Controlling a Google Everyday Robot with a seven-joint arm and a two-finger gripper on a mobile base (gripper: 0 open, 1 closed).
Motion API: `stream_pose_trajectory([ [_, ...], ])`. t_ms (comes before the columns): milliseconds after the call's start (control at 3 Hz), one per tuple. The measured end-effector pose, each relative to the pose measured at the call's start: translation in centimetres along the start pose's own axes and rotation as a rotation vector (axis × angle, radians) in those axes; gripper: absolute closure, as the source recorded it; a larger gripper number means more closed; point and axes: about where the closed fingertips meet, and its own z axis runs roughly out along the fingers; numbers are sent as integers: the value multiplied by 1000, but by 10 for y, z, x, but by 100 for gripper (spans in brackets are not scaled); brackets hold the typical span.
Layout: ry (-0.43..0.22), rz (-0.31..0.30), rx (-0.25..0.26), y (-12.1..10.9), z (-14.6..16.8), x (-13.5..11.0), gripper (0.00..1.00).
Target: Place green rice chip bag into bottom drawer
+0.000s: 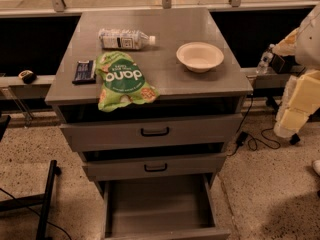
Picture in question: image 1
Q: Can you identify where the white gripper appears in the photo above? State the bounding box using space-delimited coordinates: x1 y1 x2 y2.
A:
272 29 320 138

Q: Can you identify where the green rice chip bag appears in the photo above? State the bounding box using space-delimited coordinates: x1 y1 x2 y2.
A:
95 51 159 112

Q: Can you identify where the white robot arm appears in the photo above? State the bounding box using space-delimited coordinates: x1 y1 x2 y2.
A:
273 5 320 138

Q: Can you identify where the grey middle drawer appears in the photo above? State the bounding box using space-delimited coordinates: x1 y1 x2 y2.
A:
83 153 226 182

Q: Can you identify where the grey drawer cabinet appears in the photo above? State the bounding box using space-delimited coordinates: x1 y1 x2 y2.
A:
44 7 254 198

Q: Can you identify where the grey top drawer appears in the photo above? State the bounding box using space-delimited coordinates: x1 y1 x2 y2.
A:
61 114 242 152

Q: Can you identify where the grey open bottom drawer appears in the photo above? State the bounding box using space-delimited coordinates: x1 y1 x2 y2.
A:
101 174 230 240

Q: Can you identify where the black box on ledge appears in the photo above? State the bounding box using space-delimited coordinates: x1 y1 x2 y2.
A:
271 54 295 74

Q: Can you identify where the small background water bottle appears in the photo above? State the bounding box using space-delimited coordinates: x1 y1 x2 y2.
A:
256 44 274 74

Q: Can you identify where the white paper bowl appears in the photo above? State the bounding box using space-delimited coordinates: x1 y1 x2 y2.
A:
176 42 224 73

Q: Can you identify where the black table leg stand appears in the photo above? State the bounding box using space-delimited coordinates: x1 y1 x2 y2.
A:
265 96 301 146

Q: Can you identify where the white shoe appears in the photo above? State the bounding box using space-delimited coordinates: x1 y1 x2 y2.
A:
312 160 320 176

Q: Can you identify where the clear plastic water bottle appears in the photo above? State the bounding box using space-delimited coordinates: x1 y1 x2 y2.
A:
98 29 156 50

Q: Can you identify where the dark blue snack bar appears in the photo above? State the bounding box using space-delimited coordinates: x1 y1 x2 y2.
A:
72 60 96 85

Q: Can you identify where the black yellow tape measure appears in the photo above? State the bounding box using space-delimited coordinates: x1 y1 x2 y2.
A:
18 70 37 84

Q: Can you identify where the black chair frame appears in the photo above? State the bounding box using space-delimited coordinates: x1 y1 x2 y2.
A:
0 114 62 240

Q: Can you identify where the black floor cable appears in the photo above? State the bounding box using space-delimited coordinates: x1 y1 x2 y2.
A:
0 187 73 240

